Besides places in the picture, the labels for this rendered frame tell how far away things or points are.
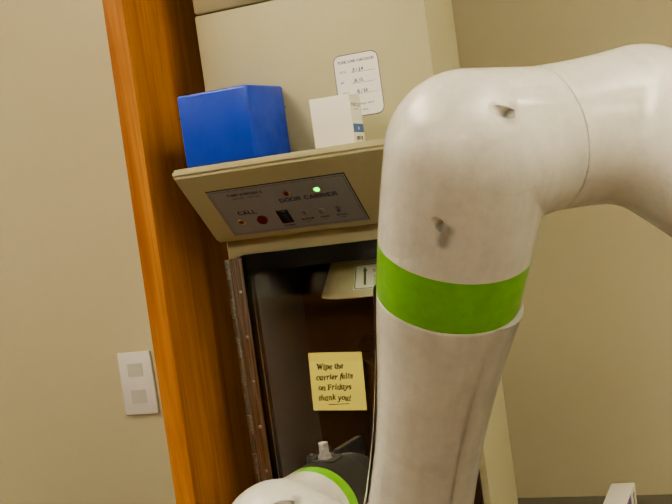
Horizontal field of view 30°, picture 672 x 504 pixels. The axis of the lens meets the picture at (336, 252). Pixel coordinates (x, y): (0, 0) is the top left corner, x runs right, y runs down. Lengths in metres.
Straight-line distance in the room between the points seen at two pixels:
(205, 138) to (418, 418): 0.67
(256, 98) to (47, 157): 0.87
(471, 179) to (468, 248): 0.05
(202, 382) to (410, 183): 0.86
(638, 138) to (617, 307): 1.03
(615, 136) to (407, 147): 0.16
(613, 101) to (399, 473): 0.34
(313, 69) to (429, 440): 0.73
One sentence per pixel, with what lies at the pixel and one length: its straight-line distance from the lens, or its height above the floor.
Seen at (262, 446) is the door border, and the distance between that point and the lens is 1.69.
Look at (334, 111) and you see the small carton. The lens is 1.51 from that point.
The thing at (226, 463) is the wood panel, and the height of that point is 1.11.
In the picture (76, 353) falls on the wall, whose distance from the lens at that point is 2.37.
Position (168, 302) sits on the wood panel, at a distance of 1.64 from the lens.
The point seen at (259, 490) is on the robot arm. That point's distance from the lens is 1.17.
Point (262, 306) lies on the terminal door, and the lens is 1.65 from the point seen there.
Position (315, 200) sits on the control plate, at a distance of 1.54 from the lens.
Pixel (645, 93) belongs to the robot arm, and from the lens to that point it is 0.96.
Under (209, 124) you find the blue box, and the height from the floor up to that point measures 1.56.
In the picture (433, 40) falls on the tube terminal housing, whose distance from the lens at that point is 1.57.
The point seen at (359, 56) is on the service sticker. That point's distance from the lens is 1.59.
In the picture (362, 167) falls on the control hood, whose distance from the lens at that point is 1.48.
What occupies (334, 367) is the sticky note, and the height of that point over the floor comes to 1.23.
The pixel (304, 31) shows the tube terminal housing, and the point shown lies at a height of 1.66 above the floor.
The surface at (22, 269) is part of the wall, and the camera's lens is 2.42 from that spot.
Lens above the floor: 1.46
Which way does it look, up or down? 3 degrees down
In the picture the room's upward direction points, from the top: 8 degrees counter-clockwise
